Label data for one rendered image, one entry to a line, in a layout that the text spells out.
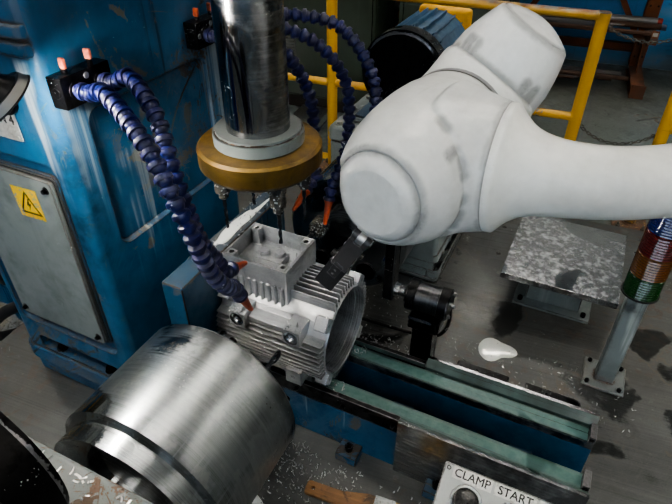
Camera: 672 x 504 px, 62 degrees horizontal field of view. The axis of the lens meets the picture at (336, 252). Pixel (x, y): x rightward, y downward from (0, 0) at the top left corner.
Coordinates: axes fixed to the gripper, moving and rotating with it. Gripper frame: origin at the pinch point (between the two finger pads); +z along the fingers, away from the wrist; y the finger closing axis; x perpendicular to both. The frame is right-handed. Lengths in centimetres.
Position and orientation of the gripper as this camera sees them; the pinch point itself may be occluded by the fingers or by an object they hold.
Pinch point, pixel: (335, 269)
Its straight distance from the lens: 79.5
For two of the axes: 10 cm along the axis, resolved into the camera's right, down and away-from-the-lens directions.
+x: 7.7, 6.3, -0.1
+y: -4.5, 5.3, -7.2
